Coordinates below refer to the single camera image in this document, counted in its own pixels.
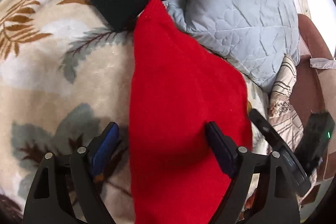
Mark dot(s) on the brown pink upholstered headboard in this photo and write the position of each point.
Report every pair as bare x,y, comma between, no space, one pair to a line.
314,90

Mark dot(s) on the beige leaf-pattern fleece blanket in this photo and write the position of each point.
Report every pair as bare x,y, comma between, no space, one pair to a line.
64,75

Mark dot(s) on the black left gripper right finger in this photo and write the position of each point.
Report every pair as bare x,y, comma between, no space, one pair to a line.
275,200

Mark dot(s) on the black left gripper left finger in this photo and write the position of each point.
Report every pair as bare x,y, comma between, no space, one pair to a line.
49,201

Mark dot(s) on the striped floral pink pillow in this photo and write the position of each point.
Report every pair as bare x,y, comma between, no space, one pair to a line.
282,115

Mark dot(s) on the light grey quilted pillow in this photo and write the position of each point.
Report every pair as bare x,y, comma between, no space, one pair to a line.
252,35

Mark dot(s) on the red and blue sweater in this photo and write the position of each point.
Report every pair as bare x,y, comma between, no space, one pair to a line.
178,87

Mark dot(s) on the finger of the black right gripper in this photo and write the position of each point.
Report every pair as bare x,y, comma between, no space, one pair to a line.
298,174

